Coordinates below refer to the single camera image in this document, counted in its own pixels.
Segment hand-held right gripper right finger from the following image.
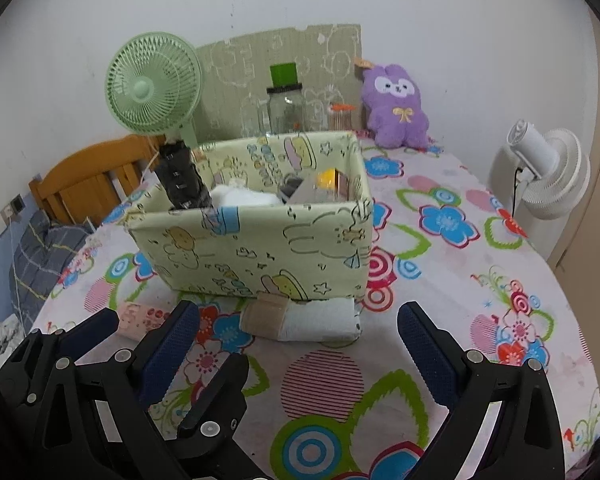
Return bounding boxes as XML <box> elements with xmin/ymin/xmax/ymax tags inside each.
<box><xmin>397</xmin><ymin>301</ymin><xmax>565</xmax><ymax>480</ymax></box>

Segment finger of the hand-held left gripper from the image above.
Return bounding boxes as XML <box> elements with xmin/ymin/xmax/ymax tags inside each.
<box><xmin>172</xmin><ymin>354</ymin><xmax>266</xmax><ymax>480</ymax></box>
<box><xmin>0</xmin><ymin>308</ymin><xmax>121</xmax><ymax>461</ymax></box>

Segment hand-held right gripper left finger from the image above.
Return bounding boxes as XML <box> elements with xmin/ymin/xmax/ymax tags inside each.
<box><xmin>37</xmin><ymin>302</ymin><xmax>201</xmax><ymax>480</ymax></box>

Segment white towel roll beige band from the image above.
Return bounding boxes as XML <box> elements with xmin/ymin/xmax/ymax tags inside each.
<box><xmin>240</xmin><ymin>294</ymin><xmax>364</xmax><ymax>344</ymax></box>

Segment printed fabric storage box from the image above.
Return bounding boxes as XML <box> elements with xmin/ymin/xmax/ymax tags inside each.
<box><xmin>126</xmin><ymin>131</ymin><xmax>376</xmax><ymax>307</ymax></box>

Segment black cloth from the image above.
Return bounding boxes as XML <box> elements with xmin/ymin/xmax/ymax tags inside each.
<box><xmin>155</xmin><ymin>142</ymin><xmax>214</xmax><ymax>210</ymax></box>

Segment white cloth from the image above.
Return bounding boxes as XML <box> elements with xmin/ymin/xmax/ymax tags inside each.
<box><xmin>211</xmin><ymin>184</ymin><xmax>284</xmax><ymax>207</ymax></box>

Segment yellow cartoon printed packet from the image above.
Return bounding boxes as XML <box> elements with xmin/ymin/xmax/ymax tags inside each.
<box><xmin>314</xmin><ymin>169</ymin><xmax>354</xmax><ymax>202</ymax></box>

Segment blue plaid pillow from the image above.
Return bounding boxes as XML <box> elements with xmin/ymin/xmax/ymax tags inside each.
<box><xmin>10</xmin><ymin>210</ymin><xmax>94</xmax><ymax>327</ymax></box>

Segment pile of clothes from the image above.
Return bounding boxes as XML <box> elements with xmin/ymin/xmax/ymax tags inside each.
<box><xmin>0</xmin><ymin>316</ymin><xmax>24</xmax><ymax>357</ymax></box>

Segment wooden chair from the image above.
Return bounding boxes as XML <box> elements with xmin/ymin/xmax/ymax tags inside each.
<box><xmin>28</xmin><ymin>135</ymin><xmax>167</xmax><ymax>229</ymax></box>

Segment grey cloth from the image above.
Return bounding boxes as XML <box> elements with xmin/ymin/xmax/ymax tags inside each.
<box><xmin>279</xmin><ymin>174</ymin><xmax>307</xmax><ymax>197</ymax></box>

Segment white standing fan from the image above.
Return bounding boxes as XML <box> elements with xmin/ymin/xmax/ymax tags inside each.
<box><xmin>487</xmin><ymin>119</ymin><xmax>592</xmax><ymax>261</ymax></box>

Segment purple plush bunny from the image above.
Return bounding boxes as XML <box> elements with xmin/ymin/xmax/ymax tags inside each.
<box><xmin>352</xmin><ymin>57</ymin><xmax>430</xmax><ymax>150</ymax></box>

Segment green desk fan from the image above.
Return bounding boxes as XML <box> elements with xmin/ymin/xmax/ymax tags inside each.
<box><xmin>105</xmin><ymin>32</ymin><xmax>204</xmax><ymax>150</ymax></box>

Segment cotton swab jar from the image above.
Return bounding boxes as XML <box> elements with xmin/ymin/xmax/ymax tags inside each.
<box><xmin>328</xmin><ymin>103</ymin><xmax>355</xmax><ymax>132</ymax></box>

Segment glass jar mug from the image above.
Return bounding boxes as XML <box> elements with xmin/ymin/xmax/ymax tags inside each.
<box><xmin>256</xmin><ymin>86</ymin><xmax>309</xmax><ymax>137</ymax></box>

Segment green cartoon printed board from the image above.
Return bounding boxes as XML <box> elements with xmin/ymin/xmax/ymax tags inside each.
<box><xmin>195</xmin><ymin>23</ymin><xmax>363</xmax><ymax>142</ymax></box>

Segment white cable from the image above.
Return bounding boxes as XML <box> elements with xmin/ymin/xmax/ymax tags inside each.
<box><xmin>6</xmin><ymin>220</ymin><xmax>22</xmax><ymax>313</ymax></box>

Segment wall socket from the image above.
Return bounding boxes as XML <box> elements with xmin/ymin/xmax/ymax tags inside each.
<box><xmin>1</xmin><ymin>195</ymin><xmax>25</xmax><ymax>224</ymax></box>

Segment white fan power cord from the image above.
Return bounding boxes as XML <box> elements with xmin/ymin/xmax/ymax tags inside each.
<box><xmin>140</xmin><ymin>150</ymin><xmax>162</xmax><ymax>184</ymax></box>

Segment black fan power cord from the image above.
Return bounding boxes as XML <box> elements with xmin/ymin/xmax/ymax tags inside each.
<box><xmin>512</xmin><ymin>164</ymin><xmax>525</xmax><ymax>212</ymax></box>

